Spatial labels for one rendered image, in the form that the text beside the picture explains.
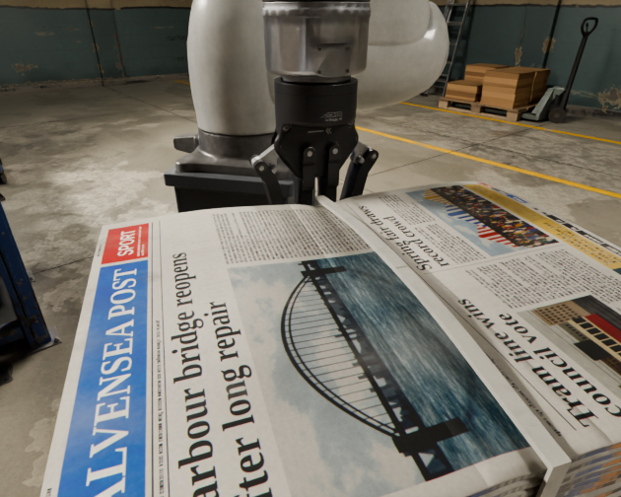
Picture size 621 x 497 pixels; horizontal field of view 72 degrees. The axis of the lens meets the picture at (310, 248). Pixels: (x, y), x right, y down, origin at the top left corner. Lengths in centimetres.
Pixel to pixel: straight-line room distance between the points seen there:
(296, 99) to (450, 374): 26
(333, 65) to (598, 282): 25
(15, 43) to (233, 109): 871
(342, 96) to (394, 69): 31
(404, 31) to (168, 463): 62
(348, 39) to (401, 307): 22
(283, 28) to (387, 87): 35
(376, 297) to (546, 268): 12
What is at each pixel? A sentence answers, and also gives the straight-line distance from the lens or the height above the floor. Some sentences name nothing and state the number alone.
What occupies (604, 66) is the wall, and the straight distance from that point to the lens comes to 703.
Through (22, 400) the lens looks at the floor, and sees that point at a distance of 193.
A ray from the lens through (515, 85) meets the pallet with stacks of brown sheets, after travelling 630.
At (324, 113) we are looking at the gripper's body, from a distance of 38.
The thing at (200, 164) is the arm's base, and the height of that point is 101.
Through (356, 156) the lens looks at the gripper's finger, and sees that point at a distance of 44.
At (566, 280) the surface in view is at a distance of 33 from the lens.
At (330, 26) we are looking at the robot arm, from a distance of 37.
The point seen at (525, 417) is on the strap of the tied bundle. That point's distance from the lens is 21.
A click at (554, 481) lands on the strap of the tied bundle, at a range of 22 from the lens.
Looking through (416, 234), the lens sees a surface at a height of 106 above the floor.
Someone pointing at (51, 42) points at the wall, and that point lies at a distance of 938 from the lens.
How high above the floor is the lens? 121
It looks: 29 degrees down
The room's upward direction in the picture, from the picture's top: straight up
